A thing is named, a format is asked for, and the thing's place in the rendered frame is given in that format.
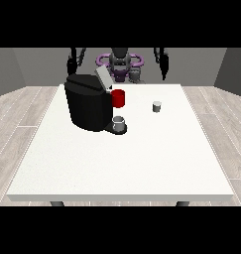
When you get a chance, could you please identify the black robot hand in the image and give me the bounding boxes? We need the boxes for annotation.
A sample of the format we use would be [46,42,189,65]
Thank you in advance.
[65,59,77,76]
[160,59,171,81]

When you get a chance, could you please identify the pale grey machine lid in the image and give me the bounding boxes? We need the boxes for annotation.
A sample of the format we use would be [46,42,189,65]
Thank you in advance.
[94,64,113,91]

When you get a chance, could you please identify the small grey coffee pod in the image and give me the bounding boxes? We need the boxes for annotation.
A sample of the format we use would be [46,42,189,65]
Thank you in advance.
[152,100,163,114]

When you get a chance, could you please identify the black coffee machine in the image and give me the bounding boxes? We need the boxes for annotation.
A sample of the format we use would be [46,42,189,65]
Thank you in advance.
[63,72,129,136]

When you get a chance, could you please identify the red pod holder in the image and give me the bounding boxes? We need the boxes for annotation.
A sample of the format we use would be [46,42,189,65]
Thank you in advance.
[110,88,126,109]

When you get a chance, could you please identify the grey robot trunk purple rings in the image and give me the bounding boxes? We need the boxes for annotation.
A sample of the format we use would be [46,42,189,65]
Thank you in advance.
[95,48,147,84]

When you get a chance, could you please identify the small grey cup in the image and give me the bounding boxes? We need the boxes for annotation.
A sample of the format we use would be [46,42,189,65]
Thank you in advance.
[112,115,127,132]

